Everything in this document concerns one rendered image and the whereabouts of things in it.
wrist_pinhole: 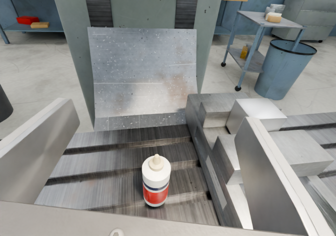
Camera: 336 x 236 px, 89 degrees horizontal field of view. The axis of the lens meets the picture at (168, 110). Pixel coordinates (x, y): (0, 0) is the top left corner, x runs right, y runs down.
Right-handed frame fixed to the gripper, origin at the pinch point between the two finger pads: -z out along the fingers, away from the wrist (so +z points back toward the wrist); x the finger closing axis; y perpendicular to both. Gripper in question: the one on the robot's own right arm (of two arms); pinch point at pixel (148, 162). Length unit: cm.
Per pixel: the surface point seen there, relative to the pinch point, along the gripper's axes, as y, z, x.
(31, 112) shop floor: 113, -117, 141
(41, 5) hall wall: 63, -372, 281
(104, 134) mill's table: 22.6, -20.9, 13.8
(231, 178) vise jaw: 13.7, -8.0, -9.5
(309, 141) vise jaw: 11.6, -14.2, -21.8
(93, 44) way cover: 11, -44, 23
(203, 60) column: 17, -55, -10
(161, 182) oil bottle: 14.9, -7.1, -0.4
